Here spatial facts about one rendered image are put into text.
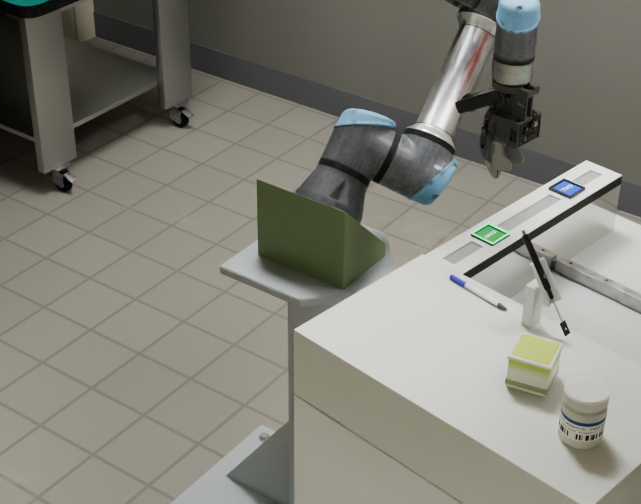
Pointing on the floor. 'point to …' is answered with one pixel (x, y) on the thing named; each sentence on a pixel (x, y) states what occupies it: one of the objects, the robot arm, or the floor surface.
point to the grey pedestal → (224, 482)
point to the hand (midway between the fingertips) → (493, 170)
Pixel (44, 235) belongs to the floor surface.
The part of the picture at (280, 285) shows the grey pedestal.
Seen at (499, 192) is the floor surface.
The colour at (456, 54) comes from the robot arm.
